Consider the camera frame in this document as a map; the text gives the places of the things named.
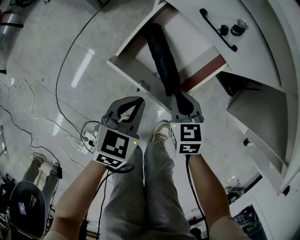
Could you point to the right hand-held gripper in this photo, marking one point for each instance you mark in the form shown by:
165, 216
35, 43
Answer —
189, 138

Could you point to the person's right forearm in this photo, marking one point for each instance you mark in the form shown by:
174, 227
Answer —
211, 187

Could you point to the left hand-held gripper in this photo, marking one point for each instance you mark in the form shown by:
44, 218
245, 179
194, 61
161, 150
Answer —
114, 143

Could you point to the white cabinet door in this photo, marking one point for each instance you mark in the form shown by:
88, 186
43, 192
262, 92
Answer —
246, 54

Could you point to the black umbrella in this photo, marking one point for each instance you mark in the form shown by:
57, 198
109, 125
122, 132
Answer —
164, 61

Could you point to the person's left forearm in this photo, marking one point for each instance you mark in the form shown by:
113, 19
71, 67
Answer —
77, 194

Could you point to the person's grey trousers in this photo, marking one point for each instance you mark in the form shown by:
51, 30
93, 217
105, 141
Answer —
145, 199

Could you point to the person's beige shirt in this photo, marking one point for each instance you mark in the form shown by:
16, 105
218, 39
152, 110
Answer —
225, 229

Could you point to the white drawer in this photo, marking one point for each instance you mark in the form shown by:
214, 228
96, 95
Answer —
133, 75

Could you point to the person's right beige shoe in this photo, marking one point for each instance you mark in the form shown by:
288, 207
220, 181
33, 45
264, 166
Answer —
160, 132

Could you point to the white desk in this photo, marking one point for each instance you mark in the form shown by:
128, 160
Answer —
290, 58

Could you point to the black chair with blue sticker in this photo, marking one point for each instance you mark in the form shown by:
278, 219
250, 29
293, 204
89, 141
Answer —
35, 194

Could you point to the white power strip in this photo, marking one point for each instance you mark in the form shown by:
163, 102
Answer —
89, 136

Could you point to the black key bunch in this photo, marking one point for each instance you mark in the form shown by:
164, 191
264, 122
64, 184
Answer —
236, 30

